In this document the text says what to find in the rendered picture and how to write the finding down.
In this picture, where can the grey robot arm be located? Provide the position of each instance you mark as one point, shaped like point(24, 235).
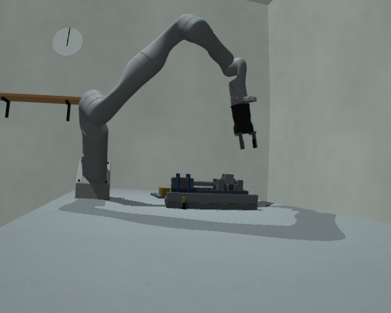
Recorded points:
point(95, 109)

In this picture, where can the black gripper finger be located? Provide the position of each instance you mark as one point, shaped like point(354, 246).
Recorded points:
point(254, 141)
point(240, 140)

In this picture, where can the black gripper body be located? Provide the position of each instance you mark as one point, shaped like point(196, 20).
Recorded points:
point(241, 112)

